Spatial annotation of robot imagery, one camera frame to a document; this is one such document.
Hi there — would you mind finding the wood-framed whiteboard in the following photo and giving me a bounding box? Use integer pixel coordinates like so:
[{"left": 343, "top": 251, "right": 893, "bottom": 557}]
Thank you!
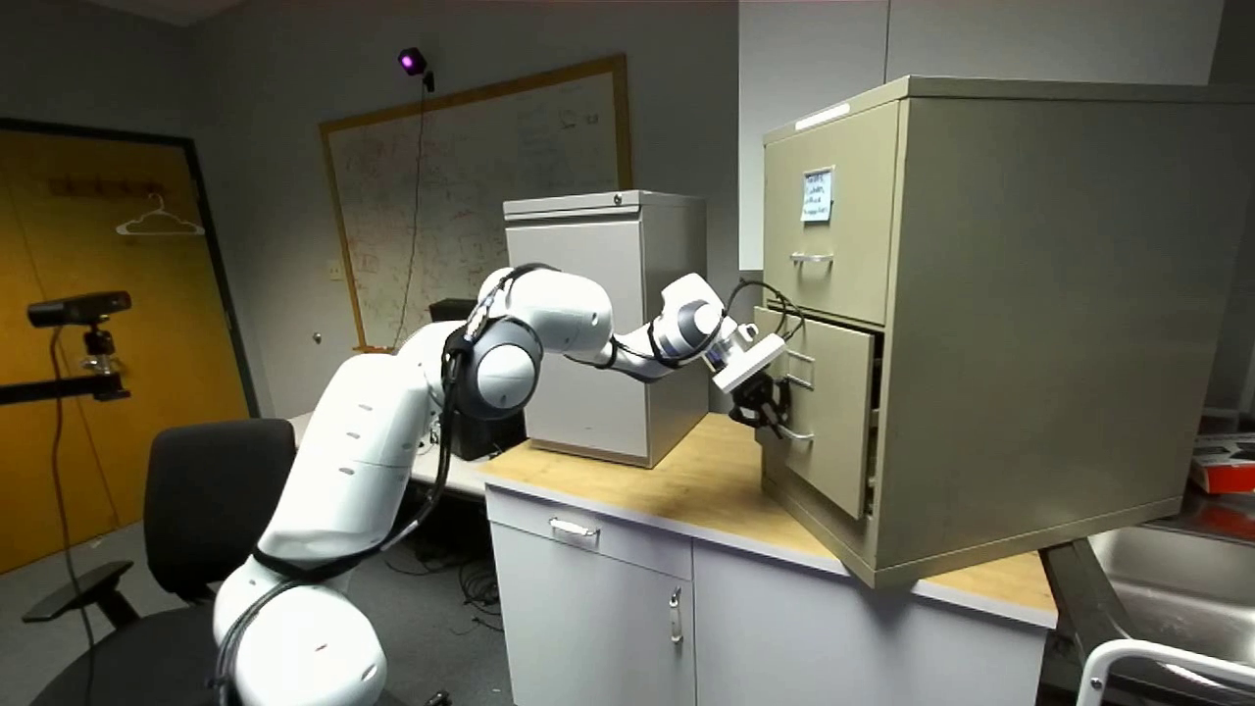
[{"left": 322, "top": 55, "right": 630, "bottom": 351}]

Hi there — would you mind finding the steel sink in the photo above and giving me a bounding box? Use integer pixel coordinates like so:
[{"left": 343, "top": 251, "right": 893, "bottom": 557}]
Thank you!
[{"left": 1041, "top": 523, "right": 1255, "bottom": 706}]

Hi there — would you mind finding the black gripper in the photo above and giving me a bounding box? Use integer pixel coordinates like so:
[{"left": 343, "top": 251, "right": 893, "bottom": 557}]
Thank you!
[{"left": 731, "top": 373, "right": 789, "bottom": 443}]

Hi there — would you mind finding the black office chair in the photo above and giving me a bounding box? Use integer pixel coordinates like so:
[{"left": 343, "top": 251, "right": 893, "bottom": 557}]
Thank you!
[{"left": 26, "top": 421, "right": 294, "bottom": 706}]

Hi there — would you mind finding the beige cabinet drawer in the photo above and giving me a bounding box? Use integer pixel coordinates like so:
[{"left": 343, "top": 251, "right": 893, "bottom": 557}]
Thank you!
[
  {"left": 764, "top": 106, "right": 900, "bottom": 327},
  {"left": 764, "top": 319, "right": 875, "bottom": 523}
]

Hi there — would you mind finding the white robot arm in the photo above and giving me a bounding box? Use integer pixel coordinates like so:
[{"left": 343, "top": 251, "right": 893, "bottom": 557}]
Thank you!
[{"left": 212, "top": 262, "right": 785, "bottom": 706}]

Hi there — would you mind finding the black camera on stand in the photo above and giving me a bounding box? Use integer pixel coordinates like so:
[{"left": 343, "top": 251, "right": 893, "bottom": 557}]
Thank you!
[{"left": 0, "top": 286, "right": 136, "bottom": 407}]

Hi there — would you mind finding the grey two-drawer pedestal cabinet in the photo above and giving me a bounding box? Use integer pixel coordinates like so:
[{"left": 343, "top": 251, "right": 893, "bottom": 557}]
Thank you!
[{"left": 502, "top": 190, "right": 706, "bottom": 466}]

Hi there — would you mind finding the white base cabinet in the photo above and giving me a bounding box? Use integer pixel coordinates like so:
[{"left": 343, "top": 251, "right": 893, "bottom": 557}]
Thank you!
[{"left": 485, "top": 486, "right": 1057, "bottom": 706}]

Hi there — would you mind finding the orange door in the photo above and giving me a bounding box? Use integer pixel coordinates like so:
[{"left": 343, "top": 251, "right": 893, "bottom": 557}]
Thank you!
[{"left": 0, "top": 124, "right": 257, "bottom": 570}]

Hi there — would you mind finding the wall camera with purple light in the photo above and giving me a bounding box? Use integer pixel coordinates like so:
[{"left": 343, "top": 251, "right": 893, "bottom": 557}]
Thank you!
[{"left": 396, "top": 47, "right": 434, "bottom": 93}]

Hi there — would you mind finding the beige bottom cabinet drawer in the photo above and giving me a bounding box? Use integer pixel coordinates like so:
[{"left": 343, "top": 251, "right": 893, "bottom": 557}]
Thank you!
[{"left": 764, "top": 319, "right": 875, "bottom": 523}]

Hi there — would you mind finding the beige top cabinet drawer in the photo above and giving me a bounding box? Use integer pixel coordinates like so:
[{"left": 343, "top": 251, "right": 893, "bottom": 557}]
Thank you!
[{"left": 764, "top": 106, "right": 900, "bottom": 327}]

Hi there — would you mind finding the white clothes hanger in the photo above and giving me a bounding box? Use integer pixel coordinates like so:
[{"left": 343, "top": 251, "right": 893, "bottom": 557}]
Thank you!
[{"left": 114, "top": 195, "right": 203, "bottom": 239}]

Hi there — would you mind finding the beige two-drawer file cabinet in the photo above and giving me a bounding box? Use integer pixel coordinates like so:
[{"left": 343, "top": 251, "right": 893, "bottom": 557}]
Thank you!
[{"left": 757, "top": 79, "right": 1250, "bottom": 583}]

